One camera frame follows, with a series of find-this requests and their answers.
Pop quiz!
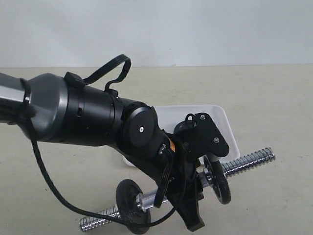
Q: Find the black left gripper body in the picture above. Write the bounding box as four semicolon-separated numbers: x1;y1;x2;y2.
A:
160;132;203;203

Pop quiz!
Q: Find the black weight plate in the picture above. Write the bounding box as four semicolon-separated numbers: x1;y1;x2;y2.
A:
173;121;189;135

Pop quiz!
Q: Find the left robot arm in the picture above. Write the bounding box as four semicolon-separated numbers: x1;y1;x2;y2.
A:
0;72;204;231

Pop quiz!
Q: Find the black plate on bar left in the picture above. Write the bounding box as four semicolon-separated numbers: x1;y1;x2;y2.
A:
115;179;151;224

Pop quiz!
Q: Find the white plastic tray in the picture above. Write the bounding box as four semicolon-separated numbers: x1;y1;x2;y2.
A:
122;104;240;167

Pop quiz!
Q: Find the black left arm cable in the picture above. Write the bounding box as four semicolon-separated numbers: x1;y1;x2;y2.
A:
19;55;196;225

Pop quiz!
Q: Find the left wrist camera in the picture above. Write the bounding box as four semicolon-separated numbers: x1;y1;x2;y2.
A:
175;113;229;162

